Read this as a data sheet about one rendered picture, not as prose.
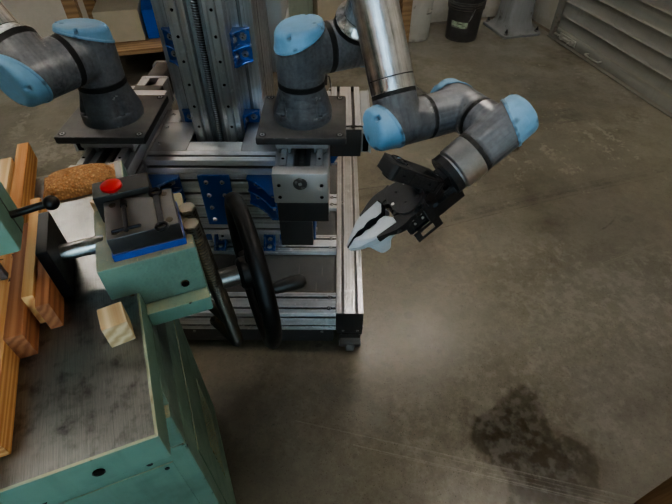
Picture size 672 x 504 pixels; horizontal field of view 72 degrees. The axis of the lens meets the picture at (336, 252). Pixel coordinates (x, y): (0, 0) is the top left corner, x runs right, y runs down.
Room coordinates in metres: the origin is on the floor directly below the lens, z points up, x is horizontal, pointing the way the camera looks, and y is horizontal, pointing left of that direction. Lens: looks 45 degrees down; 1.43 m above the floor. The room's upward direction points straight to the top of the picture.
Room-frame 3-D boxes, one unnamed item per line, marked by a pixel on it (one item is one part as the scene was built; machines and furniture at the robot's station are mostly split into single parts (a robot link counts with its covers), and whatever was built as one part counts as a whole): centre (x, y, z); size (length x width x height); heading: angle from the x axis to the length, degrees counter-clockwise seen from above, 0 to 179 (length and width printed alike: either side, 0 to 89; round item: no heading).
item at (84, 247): (0.48, 0.38, 0.95); 0.09 x 0.07 x 0.09; 22
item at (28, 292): (0.49, 0.44, 0.93); 0.22 x 0.01 x 0.06; 22
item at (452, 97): (0.76, -0.21, 1.02); 0.11 x 0.11 x 0.08; 25
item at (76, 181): (0.70, 0.48, 0.91); 0.12 x 0.09 x 0.03; 112
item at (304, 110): (1.11, 0.09, 0.87); 0.15 x 0.15 x 0.10
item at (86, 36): (1.10, 0.58, 0.98); 0.13 x 0.12 x 0.14; 147
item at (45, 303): (0.45, 0.41, 0.93); 0.17 x 0.02 x 0.05; 22
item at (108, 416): (0.48, 0.37, 0.87); 0.61 x 0.30 x 0.06; 22
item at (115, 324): (0.37, 0.29, 0.92); 0.04 x 0.03 x 0.04; 29
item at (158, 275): (0.51, 0.29, 0.92); 0.15 x 0.13 x 0.09; 22
